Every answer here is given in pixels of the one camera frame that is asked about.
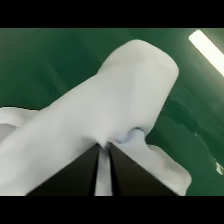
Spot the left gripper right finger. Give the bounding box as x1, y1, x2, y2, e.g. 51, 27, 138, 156
107, 141, 178, 197

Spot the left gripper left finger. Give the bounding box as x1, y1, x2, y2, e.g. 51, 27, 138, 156
27, 143, 101, 197

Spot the white shirt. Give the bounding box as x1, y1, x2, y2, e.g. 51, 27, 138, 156
0, 39, 193, 197

